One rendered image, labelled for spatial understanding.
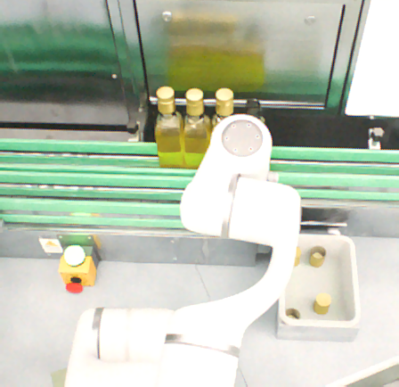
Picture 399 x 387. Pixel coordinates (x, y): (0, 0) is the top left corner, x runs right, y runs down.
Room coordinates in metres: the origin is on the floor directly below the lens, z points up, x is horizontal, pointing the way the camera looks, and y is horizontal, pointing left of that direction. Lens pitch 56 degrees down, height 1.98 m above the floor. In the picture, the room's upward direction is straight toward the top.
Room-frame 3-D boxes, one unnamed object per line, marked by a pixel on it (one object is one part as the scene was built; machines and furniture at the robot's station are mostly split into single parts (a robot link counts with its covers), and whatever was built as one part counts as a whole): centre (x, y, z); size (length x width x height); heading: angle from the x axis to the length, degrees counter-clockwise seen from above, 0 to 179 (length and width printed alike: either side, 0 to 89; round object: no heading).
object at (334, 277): (0.61, -0.20, 0.80); 0.22 x 0.17 x 0.09; 178
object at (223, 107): (0.84, 0.01, 1.14); 0.04 x 0.04 x 0.04
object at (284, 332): (0.64, -0.20, 0.79); 0.27 x 0.17 x 0.08; 178
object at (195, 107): (0.84, 0.07, 1.14); 0.04 x 0.04 x 0.04
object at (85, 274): (0.66, 0.35, 0.79); 0.07 x 0.07 x 0.07; 88
